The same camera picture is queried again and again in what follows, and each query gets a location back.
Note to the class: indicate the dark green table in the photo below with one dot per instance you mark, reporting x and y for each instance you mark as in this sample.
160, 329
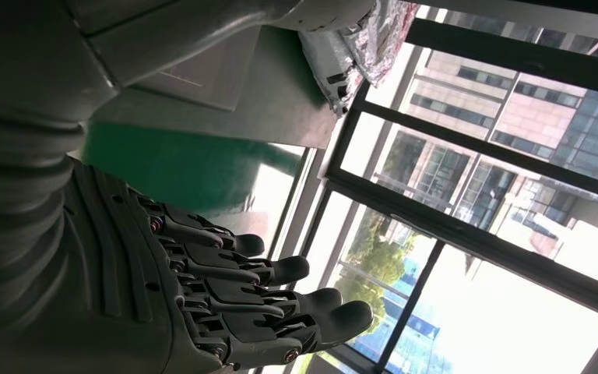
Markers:
278, 103

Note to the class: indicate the crumpled plain grey parcel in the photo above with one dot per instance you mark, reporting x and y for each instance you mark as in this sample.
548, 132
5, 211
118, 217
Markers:
381, 36

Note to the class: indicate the pink glass office building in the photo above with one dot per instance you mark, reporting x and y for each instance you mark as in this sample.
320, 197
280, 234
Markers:
536, 118

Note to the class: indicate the green tree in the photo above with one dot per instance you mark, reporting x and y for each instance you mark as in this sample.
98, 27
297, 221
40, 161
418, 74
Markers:
376, 253

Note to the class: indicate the green conveyor belt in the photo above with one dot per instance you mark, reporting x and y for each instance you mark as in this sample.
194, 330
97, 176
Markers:
175, 165

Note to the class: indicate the white parcel with black print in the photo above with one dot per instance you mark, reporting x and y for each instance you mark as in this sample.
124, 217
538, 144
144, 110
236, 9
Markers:
330, 72

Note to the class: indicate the black window frame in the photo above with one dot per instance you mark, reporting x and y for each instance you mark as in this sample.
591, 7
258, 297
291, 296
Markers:
484, 246

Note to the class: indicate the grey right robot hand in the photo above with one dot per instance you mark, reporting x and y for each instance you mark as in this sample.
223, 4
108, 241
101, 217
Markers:
123, 289

